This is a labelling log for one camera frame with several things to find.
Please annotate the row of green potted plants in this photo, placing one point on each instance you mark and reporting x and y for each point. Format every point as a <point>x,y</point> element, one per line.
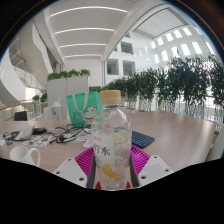
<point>173,85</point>

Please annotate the black office chair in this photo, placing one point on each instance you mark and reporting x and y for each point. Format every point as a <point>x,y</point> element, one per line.
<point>20,116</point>

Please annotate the clear lemon drink bottle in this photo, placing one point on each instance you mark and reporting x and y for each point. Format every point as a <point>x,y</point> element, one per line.
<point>111,140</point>

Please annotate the brown covered tablet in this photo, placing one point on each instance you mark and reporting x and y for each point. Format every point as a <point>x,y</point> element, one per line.
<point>23,133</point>

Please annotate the dark blue keyboard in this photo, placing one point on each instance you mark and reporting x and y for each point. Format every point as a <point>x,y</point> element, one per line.
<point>142,139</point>

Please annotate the colourful sticker sheet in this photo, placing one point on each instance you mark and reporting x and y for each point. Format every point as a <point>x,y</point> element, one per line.
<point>37,140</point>

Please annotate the small planter with green plants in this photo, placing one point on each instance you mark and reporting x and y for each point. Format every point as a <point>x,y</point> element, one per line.
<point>40,100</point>

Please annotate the white mug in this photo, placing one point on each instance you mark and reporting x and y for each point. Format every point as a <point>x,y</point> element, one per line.
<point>21,154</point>

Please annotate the small black pouch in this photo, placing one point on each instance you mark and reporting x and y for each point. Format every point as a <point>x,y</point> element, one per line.
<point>39,130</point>

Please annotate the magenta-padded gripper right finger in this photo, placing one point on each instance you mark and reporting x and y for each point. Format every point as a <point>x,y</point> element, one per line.
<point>146,165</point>

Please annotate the white planter cabinet with plants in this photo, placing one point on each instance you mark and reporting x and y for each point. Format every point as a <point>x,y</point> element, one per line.
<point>66,88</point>

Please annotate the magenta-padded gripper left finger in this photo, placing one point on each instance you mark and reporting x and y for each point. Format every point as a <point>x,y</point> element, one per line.
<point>78,166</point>

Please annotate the green tote bag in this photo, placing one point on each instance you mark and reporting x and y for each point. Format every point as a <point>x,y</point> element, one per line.
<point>78,108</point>

